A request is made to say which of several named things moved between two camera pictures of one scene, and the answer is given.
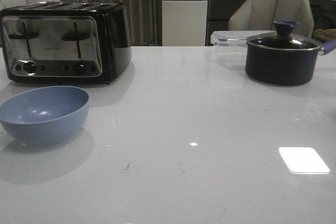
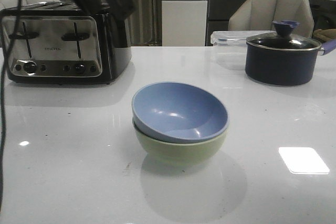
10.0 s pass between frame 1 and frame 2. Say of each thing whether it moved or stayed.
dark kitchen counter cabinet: stayed
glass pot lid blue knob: stayed
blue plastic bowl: moved
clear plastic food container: stayed
